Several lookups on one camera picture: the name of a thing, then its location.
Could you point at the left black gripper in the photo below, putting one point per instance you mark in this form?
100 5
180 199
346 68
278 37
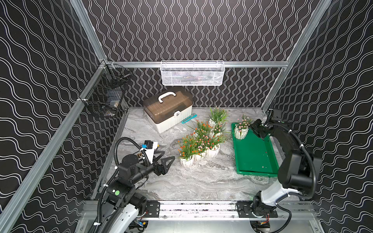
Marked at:
157 168

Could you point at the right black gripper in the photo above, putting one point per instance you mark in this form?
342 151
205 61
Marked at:
254 125

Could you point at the pink flower potted plant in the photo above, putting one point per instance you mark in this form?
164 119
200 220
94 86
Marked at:
242 128

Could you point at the green grass potted plant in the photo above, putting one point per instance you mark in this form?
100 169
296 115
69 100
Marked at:
217 115

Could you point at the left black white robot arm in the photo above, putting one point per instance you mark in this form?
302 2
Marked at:
121 208

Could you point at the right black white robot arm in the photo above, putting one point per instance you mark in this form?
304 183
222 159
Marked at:
299 171

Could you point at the orange flower potted plant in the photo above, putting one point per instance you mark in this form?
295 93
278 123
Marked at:
187 148

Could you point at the green plastic storage tray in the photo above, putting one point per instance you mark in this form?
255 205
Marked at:
254 156

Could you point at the white box brown lid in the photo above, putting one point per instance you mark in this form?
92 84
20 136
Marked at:
168 108

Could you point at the red flower potted plant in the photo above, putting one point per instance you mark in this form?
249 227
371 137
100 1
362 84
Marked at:
202 130

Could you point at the pink red flower plant pot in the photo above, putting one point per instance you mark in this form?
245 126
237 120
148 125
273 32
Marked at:
209 147

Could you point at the teal utility knife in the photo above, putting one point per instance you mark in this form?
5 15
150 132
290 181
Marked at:
189 118

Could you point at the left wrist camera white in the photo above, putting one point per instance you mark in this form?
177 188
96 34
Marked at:
149 147

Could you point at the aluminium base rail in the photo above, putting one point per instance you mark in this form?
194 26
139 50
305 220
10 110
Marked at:
211 210

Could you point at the white wire wall basket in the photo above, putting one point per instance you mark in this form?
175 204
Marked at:
192 73

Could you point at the black wire wall basket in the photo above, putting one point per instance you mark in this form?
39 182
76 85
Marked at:
107 96

